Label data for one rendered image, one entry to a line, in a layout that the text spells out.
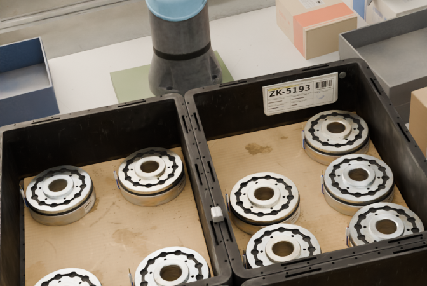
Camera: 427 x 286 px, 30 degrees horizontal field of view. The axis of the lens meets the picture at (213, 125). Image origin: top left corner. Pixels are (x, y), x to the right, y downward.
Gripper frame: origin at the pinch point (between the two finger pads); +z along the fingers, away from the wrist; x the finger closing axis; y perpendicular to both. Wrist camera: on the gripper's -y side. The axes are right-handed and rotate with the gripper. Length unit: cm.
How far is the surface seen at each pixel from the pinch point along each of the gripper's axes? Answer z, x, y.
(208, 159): -17, -60, 51
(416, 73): 0.8, -10.3, 25.7
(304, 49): 4.0, -24.1, 4.0
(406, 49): 0.8, -7.8, 17.8
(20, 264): -6, -90, 49
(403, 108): 2.1, -17.1, 32.5
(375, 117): -12, -32, 48
